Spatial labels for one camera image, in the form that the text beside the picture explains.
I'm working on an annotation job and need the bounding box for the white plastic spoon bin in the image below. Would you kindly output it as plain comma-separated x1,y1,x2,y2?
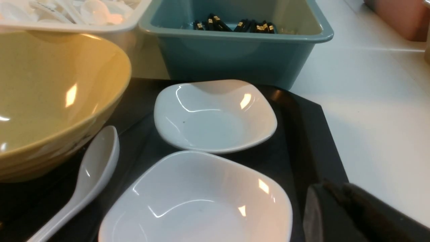
1,0,170,80

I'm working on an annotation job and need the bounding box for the pile of white spoons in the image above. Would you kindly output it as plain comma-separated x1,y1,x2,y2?
1,0,141,26

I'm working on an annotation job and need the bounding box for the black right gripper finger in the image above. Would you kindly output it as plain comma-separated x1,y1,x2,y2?
303,181,430,242

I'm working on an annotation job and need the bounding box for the pink container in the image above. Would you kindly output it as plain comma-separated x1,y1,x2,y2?
364,0,430,42

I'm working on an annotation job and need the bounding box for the black plastic serving tray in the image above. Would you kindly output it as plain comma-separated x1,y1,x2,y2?
0,78,348,242

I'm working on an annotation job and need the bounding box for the white ceramic soup spoon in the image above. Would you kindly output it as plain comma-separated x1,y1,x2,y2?
27,126,120,242

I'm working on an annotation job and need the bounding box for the white square dish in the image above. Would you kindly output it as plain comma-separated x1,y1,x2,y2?
98,151,293,242
154,79,278,154

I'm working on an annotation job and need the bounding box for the bundle of black chopsticks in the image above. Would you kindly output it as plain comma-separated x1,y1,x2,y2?
189,13,278,34

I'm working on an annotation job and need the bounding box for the yellow noodle bowl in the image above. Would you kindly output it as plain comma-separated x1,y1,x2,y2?
0,31,132,183

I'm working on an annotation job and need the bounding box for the teal plastic chopstick bin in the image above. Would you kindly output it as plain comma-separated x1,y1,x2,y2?
139,0,334,89

